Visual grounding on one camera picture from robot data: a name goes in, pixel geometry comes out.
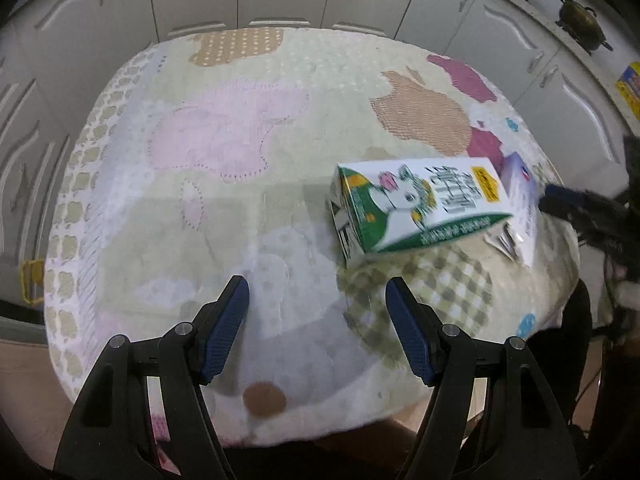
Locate green white milk carton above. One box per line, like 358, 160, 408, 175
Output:
329, 157, 512, 268

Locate yellow cooking oil bottle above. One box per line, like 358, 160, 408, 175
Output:
615, 62, 640, 119

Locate patchwork quilt table cover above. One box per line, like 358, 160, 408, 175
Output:
44, 38, 579, 445

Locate white base cabinets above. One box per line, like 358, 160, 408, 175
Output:
0, 0, 640, 311

